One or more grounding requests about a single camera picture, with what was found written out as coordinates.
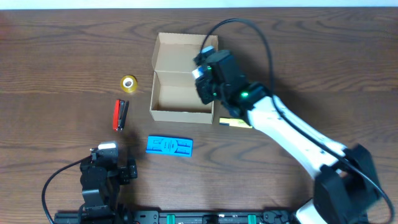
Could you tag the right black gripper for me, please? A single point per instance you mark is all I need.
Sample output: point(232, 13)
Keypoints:
point(204, 96)

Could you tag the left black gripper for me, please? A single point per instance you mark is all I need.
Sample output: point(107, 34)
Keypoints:
point(129, 171)

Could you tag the yellow highlighter marker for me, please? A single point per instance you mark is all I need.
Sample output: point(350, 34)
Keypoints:
point(234, 122)

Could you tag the blue plastic tray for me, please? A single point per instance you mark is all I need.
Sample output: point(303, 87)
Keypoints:
point(169, 146)

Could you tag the brown cardboard box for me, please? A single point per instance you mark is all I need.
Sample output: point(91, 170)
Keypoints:
point(174, 97)

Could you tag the red black stapler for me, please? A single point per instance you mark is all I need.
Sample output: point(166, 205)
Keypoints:
point(120, 114)

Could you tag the yellow tape roll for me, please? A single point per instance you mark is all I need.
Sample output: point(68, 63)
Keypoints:
point(128, 84)

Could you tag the small white blue box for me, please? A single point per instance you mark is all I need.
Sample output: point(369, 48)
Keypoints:
point(198, 72)

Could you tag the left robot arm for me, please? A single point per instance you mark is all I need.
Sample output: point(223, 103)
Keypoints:
point(101, 179)

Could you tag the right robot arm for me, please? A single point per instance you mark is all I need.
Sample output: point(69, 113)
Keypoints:
point(346, 182)

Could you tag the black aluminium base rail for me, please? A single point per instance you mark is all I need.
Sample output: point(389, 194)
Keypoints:
point(155, 217)

